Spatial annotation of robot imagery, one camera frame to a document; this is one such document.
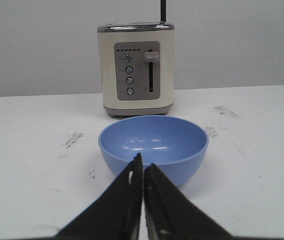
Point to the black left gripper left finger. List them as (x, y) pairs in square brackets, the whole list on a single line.
[(116, 214)]

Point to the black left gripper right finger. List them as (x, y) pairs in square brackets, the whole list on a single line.
[(171, 216)]

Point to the blue plastic bowl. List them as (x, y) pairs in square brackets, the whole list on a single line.
[(177, 146)]

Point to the cream two-slot toaster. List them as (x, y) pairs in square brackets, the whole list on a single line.
[(136, 64)]

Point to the black tripod pole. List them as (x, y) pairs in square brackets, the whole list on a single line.
[(163, 10)]

